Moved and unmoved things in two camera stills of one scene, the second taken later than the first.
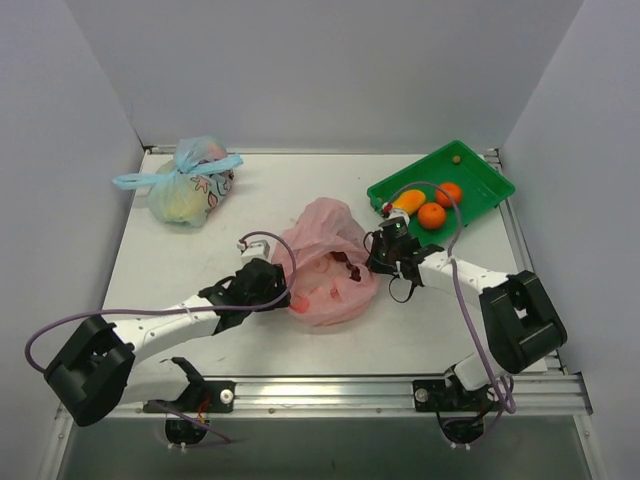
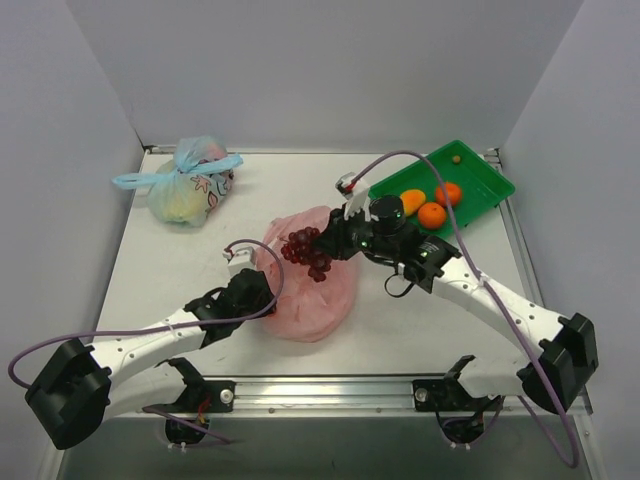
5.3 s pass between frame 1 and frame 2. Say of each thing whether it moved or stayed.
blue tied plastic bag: stayed
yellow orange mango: stayed
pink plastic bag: moved
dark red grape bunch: moved
